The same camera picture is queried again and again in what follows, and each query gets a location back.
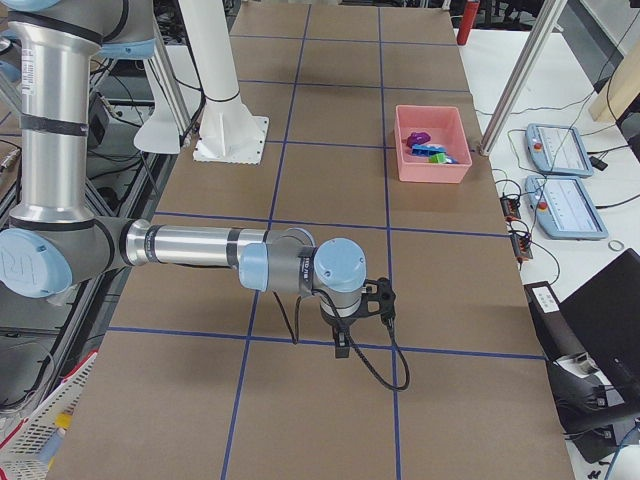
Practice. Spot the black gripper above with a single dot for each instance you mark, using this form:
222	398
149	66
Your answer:
338	322

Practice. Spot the long blue toy block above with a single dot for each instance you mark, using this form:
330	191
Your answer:
426	150

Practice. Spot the green toy block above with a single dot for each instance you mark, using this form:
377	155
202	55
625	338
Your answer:
438	158

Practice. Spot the purple toy block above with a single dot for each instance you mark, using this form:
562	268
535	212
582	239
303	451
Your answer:
417	138

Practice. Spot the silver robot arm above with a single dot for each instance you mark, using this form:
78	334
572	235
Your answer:
54	241

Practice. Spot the pink plastic box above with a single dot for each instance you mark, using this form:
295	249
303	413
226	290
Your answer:
444	125

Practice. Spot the orange black usb hub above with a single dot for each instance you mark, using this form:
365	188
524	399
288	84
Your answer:
519	232

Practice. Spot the lower blue teach pendant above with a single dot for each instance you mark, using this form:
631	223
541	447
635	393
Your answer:
563	209

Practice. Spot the blue teach pendant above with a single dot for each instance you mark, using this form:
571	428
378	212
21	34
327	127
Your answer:
563	209
557	150

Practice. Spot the upper blue teach pendant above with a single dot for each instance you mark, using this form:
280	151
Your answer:
557	150

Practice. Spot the red bottle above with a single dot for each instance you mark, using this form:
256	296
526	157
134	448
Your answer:
467	21

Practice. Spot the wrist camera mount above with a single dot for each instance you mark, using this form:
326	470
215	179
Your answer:
379	299

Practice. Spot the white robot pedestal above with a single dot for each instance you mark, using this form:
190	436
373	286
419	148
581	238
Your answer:
228	132

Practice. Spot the aluminium frame post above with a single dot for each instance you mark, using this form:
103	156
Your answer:
532	49

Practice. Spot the white wire basket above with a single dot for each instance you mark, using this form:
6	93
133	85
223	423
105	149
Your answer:
29	450

